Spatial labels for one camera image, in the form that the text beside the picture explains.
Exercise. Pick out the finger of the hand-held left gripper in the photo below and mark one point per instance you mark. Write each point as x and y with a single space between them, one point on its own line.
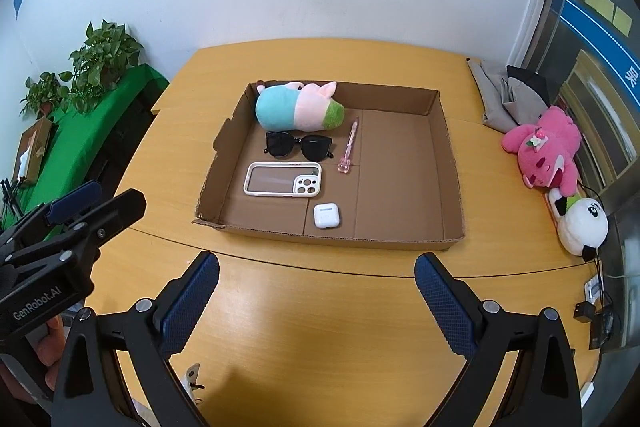
115 214
75 202

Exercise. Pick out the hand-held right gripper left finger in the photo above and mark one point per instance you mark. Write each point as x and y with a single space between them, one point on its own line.
187 302

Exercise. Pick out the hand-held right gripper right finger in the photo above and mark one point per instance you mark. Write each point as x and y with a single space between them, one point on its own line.
442 302

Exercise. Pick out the shallow cardboard box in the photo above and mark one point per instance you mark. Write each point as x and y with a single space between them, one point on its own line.
395 177

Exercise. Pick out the white earbud case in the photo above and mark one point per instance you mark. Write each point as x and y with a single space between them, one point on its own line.
326 216

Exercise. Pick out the white phone case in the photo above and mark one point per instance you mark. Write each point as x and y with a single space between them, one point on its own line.
280 181

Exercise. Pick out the pink pen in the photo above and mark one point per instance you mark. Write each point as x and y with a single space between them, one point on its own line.
348 149

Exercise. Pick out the black sunglasses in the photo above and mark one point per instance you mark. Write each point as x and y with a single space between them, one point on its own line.
312 147

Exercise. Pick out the pink and teal plush toy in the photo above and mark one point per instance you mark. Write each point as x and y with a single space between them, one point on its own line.
295 107

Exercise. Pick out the person's left hand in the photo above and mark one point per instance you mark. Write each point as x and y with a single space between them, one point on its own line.
52 342

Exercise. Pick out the black tripod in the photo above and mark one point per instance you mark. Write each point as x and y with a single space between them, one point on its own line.
10 197

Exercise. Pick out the light wooden box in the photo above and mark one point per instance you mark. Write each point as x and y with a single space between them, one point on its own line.
32 152

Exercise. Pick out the green cloth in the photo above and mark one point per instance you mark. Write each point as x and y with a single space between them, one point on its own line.
85 132

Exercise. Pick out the small potted green plant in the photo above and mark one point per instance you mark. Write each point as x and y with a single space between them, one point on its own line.
45 94

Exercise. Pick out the black power adapter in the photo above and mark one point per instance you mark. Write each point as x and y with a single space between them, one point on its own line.
584 312

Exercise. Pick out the large potted green plant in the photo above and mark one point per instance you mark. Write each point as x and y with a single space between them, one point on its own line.
102 57

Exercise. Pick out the white power socket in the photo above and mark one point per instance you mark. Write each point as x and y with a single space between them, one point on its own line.
594 289

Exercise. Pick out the panda plush toy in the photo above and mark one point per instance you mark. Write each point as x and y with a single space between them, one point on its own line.
582 219

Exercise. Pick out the pink bear plush toy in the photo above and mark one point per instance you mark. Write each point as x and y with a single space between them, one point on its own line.
545 152

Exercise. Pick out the grey folded cloth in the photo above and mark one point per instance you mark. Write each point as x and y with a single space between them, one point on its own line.
492 97

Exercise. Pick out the black folded garment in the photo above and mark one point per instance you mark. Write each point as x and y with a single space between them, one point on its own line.
527 82

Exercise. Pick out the row of yellow sticky notes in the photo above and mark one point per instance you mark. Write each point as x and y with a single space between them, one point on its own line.
600 2

